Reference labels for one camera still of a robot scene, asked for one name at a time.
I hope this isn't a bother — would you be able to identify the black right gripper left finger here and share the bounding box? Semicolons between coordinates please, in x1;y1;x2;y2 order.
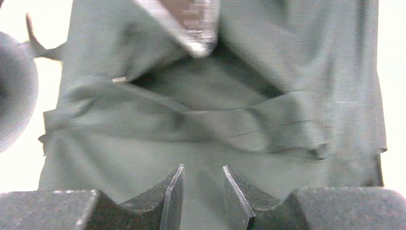
0;165;184;230

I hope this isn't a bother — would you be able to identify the black student backpack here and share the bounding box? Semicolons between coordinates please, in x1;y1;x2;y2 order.
30;0;387;230

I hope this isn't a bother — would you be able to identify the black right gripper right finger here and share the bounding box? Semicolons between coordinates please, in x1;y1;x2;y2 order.
223;166;406;230

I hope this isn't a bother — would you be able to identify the grey foam roll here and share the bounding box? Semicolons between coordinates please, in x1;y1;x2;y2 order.
0;32;38;152

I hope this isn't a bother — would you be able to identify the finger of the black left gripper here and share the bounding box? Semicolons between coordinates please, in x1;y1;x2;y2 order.
135;0;221;58

